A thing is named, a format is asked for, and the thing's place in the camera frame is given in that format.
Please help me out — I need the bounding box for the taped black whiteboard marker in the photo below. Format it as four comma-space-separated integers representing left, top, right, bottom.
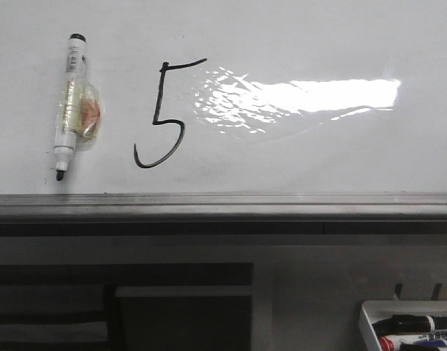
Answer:
53, 33, 101, 181

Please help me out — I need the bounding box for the red capped blue marker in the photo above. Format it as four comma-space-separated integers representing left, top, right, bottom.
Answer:
378, 332, 447, 351

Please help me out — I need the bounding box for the dark rectangular panel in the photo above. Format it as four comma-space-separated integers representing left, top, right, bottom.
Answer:
0, 263, 253, 350

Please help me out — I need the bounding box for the white plastic marker tray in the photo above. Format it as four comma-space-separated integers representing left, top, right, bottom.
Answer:
358, 301, 447, 351

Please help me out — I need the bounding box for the black capped whiteboard marker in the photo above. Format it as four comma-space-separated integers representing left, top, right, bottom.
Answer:
372, 314, 447, 336

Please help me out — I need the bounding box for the white whiteboard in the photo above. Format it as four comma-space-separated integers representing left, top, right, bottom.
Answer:
0, 1, 447, 222

